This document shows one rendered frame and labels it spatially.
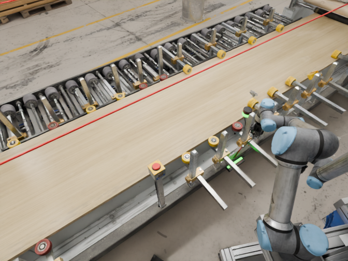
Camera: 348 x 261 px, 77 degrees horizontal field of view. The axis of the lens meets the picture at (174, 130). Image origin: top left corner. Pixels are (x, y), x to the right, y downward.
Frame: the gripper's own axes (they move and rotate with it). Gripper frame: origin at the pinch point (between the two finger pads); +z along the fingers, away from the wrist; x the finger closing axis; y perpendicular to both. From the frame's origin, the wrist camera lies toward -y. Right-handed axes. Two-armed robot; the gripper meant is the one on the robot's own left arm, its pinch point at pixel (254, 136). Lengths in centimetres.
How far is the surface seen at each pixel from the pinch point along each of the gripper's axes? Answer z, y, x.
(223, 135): -12.4, 20.2, -15.0
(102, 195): 11, 89, -61
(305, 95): 4, -71, 19
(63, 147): 11, 79, -113
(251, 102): 3.6, -36.5, -15.4
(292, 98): -4, -50, 10
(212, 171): 30.6, 23.0, -16.0
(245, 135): 6.5, -3.1, -6.1
